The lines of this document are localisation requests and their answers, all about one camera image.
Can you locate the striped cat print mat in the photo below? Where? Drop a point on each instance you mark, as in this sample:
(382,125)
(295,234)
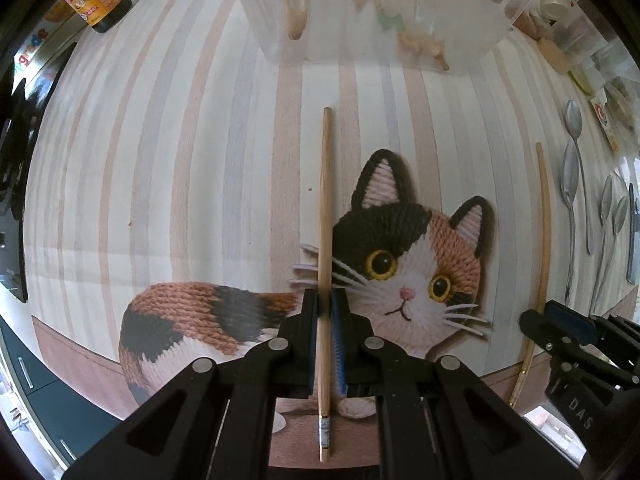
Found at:
(200,160)

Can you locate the wooden chopstick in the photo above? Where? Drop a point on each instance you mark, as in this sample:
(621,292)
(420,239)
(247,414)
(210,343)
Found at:
(295,10)
(326,210)
(543,220)
(436,55)

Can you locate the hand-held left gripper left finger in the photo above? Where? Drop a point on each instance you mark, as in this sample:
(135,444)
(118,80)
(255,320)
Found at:
(312,340)

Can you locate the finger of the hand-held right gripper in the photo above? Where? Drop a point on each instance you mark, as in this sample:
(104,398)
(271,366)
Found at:
(570,319)
(622,345)

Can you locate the colourful wall stickers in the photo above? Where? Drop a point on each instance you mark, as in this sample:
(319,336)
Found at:
(30,52)

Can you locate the black gas stove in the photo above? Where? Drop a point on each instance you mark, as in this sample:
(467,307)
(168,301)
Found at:
(20,185)

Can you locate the stainless steel spoon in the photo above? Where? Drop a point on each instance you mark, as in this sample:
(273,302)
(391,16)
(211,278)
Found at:
(570,170)
(606,197)
(573,117)
(620,214)

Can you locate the clear plastic utensil container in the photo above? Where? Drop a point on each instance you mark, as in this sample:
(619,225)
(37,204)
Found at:
(370,15)

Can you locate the stainless steel knife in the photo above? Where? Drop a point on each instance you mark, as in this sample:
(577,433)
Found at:
(634,240)

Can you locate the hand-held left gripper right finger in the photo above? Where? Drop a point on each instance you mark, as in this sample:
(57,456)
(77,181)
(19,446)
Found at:
(341,340)

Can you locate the teal cabinet door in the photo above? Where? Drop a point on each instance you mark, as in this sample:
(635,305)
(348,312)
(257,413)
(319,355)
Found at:
(55,400)

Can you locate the small red label box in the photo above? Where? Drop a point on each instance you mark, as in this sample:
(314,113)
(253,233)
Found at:
(607,115)

